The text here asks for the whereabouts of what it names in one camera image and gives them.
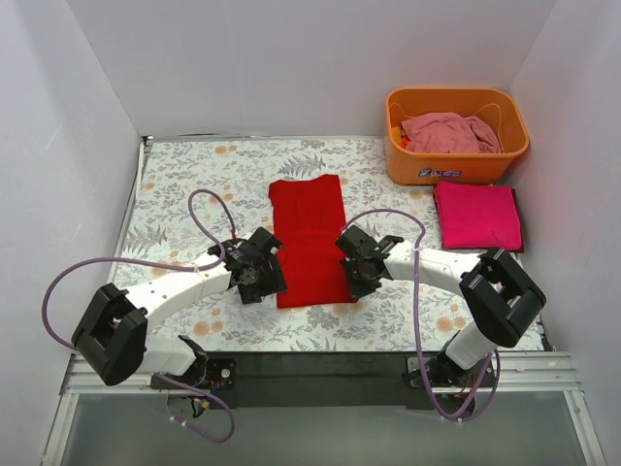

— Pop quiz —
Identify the red t shirt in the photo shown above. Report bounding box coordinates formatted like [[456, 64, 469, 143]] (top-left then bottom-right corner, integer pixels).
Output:
[[269, 175, 354, 309]]

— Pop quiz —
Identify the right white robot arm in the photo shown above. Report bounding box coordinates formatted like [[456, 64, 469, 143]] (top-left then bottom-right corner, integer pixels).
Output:
[[336, 225, 546, 386]]

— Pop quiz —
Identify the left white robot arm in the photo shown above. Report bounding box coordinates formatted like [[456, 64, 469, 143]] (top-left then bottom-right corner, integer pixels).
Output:
[[71, 227, 286, 386]]

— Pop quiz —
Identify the folded magenta t shirt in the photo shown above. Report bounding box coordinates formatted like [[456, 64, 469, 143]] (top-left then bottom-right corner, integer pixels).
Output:
[[434, 182, 524, 252]]

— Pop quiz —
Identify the orange plastic basket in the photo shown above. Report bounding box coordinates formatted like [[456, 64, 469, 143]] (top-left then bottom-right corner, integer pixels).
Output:
[[384, 87, 529, 185]]

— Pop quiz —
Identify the pink crumpled t shirt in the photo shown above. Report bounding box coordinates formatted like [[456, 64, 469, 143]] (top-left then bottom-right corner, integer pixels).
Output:
[[401, 113, 503, 154]]

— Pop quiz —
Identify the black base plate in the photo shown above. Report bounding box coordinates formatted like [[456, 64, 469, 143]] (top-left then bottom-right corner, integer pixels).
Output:
[[149, 349, 499, 413]]

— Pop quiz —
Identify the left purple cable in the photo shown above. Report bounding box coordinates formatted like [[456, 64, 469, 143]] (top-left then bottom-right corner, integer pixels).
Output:
[[41, 188, 238, 444]]

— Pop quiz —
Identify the aluminium frame rail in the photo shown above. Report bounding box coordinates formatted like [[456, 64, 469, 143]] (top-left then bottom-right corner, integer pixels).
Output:
[[42, 351, 605, 465]]

